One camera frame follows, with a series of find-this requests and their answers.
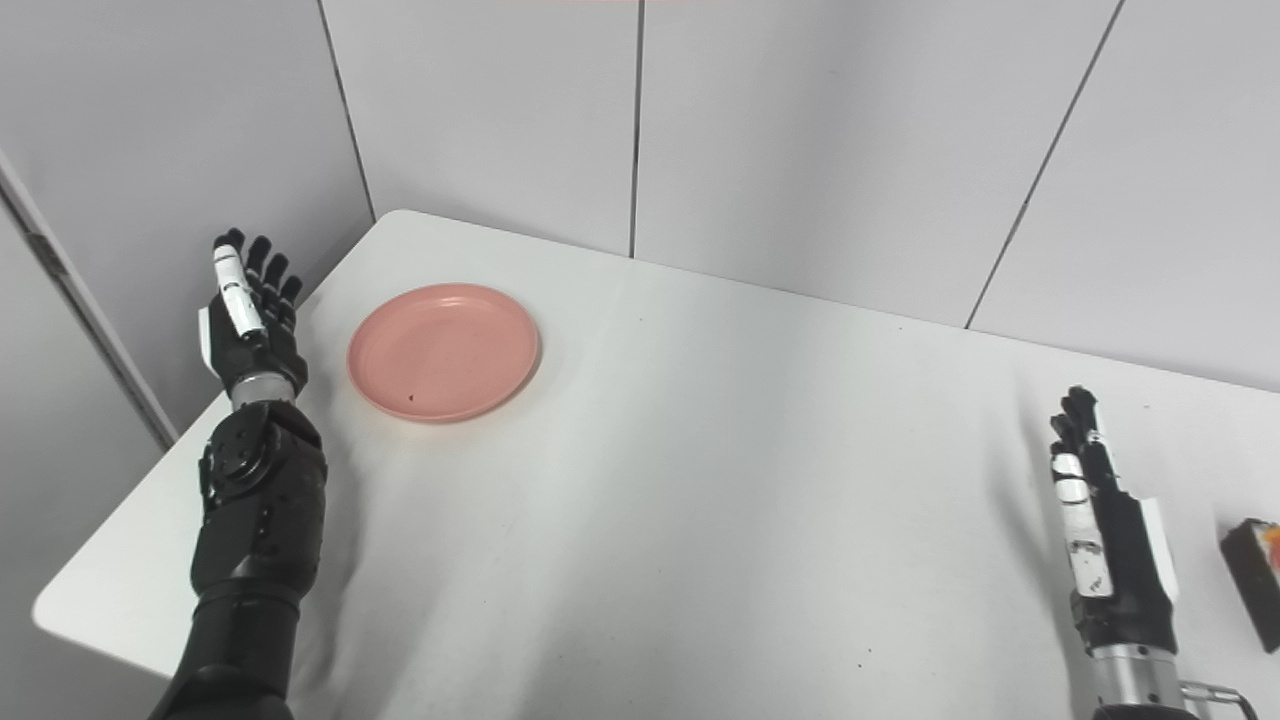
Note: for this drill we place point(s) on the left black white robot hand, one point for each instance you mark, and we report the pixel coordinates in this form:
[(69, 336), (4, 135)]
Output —
[(255, 355)]

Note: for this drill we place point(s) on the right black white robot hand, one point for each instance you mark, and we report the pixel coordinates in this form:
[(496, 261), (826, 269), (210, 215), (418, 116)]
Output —
[(1130, 570)]

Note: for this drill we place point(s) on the fruit topped cake slice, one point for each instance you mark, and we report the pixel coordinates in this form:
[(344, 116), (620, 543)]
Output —
[(1255, 580)]

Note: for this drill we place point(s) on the pink round plate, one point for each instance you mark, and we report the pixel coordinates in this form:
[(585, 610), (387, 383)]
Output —
[(445, 352)]

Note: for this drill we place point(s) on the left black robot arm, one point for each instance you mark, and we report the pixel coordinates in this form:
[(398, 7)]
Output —
[(255, 520)]

